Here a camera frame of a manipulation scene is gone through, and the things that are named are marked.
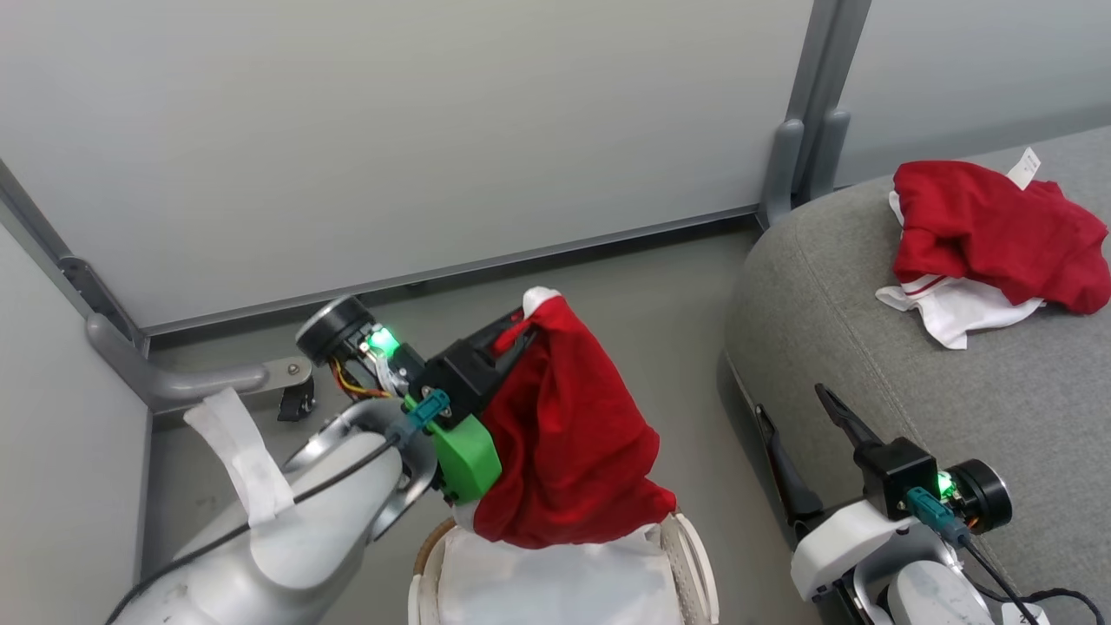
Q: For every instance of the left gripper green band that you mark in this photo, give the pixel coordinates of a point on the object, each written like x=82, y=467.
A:
x=464, y=451

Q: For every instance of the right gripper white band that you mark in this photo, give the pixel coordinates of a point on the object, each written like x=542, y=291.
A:
x=842, y=542

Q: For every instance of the plain red garment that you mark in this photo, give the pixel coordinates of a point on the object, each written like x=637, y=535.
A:
x=564, y=434

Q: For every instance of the red white striped garment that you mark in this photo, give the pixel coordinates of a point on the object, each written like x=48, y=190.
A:
x=989, y=234

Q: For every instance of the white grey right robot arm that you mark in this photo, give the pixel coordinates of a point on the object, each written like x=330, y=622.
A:
x=933, y=595

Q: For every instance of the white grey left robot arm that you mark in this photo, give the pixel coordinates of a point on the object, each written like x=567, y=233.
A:
x=330, y=529

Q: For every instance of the grey fabric sofa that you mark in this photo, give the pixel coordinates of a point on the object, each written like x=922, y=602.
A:
x=868, y=347

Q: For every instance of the white wicker laundry basket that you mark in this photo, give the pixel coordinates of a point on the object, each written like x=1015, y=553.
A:
x=699, y=564

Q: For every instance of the black caster wheel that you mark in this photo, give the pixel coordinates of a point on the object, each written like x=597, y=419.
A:
x=297, y=404

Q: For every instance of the grey metal partition foot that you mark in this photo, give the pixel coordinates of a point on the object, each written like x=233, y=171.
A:
x=200, y=382

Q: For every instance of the grey partition base rail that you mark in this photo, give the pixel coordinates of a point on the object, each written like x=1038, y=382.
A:
x=451, y=272

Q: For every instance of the grey partition post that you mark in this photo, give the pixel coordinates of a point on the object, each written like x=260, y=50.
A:
x=811, y=104

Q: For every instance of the grey partition corner frame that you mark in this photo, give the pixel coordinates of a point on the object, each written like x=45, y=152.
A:
x=61, y=260

